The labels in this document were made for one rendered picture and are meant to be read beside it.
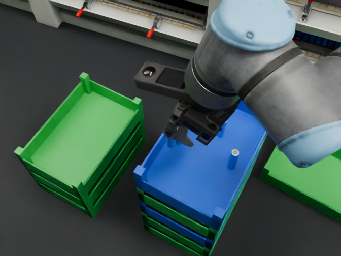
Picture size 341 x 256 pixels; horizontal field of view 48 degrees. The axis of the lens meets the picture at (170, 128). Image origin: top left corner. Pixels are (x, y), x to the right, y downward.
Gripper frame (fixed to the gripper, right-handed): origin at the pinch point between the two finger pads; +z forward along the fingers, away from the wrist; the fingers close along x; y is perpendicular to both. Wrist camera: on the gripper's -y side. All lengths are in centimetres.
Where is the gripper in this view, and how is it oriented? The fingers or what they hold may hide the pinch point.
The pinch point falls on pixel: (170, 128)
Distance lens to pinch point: 76.4
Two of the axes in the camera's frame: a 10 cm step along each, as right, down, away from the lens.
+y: 8.4, 5.4, -0.2
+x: 4.9, -7.5, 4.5
